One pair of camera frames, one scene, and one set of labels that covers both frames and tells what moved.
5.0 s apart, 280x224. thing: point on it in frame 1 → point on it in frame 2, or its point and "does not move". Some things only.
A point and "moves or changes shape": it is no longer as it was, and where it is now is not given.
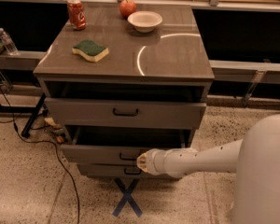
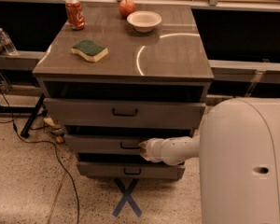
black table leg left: [26, 131] does not move
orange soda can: [77, 15] does not move
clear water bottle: [8, 43] does not move
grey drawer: [119, 145] moves or changes shape
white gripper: [151, 162] → [153, 149]
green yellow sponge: [91, 49] does not move
